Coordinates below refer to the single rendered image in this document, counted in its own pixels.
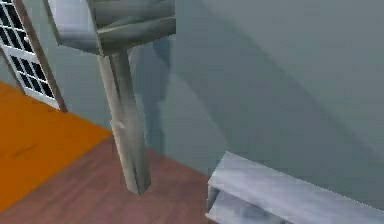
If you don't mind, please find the pale grey shelf unit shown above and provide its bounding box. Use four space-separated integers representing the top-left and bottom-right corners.
204 151 384 224

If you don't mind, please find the white framed window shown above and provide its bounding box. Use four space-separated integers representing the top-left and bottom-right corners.
0 0 69 114

